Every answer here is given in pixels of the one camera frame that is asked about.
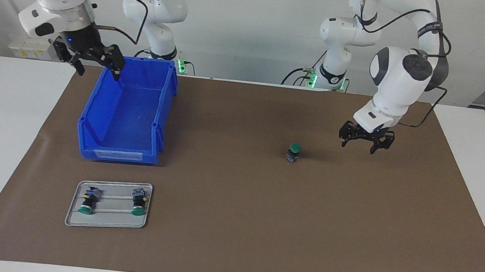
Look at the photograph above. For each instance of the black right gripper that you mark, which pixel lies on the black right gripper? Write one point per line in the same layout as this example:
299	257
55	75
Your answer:
82	41

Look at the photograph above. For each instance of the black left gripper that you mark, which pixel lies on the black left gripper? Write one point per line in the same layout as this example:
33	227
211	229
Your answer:
368	135

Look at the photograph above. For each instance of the green push button switch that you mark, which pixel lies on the green push button switch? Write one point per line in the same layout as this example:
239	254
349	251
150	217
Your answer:
295	149
139	202

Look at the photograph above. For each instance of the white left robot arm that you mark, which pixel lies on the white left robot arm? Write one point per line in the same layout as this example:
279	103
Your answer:
395	80

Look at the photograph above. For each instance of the white power box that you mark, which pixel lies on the white power box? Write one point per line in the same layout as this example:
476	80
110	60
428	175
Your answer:
29	48

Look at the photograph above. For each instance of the blue plastic storage bin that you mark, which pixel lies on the blue plastic storage bin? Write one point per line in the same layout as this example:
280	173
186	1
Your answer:
127	109

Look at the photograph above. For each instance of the green lit base connector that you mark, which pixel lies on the green lit base connector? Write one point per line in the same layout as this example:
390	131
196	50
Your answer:
182	65
313	79

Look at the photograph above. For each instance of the brown table mat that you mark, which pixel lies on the brown table mat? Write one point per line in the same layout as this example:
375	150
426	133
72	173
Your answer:
259	224

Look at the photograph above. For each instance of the silver metal tray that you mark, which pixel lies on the silver metal tray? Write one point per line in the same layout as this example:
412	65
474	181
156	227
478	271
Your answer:
109	221

